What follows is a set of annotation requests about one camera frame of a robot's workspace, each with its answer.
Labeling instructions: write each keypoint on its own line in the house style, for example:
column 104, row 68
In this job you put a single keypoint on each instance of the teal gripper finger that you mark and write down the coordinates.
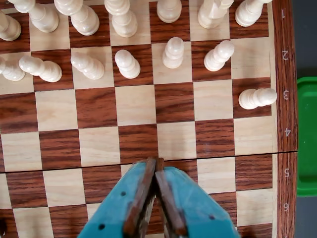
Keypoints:
column 119, row 203
column 193, row 205

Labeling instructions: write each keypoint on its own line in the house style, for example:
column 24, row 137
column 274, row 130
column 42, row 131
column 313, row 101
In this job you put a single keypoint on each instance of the light wooden chess pawn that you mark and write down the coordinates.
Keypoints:
column 216, row 58
column 255, row 99
column 11, row 72
column 127, row 65
column 173, row 54
column 44, row 70
column 89, row 67

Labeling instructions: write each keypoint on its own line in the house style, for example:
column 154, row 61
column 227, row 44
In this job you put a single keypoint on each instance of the wooden folding chess board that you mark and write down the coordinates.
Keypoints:
column 133, row 104

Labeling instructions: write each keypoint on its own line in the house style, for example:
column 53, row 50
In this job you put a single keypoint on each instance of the light wooden chess queen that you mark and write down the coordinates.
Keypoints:
column 122, row 22

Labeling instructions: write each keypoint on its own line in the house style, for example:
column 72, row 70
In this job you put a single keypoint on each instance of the light wooden chess king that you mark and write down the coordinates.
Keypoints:
column 83, row 21

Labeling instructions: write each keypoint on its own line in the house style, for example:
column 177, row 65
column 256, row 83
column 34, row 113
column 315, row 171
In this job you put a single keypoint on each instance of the light wooden chess knight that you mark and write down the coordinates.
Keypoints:
column 213, row 15
column 8, row 28

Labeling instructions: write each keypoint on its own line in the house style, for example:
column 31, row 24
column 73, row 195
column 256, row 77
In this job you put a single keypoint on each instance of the light wooden chess bishop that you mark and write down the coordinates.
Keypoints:
column 169, row 11
column 42, row 18

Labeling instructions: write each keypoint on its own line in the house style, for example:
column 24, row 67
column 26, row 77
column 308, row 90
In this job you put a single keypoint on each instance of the light wooden chess rook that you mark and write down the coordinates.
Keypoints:
column 250, row 15

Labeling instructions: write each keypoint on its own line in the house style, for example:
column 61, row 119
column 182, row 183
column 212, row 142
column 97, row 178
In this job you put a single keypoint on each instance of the green plastic tray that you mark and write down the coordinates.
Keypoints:
column 308, row 136

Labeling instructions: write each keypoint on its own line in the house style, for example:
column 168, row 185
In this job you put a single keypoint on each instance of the dark gray textured mat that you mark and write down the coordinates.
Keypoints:
column 307, row 37

